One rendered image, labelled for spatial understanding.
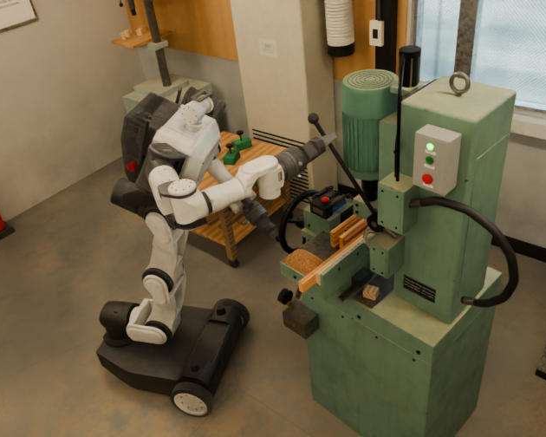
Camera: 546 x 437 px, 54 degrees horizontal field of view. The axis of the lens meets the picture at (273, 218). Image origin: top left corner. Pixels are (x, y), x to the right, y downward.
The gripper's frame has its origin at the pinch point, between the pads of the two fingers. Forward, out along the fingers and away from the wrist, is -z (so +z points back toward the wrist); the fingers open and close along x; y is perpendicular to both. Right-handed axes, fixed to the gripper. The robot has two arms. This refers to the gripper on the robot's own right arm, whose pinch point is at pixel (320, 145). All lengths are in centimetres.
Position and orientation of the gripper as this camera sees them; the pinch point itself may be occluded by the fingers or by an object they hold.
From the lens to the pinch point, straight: 173.0
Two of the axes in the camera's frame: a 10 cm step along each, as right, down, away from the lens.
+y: 5.5, 8.4, 0.2
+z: -7.1, 4.7, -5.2
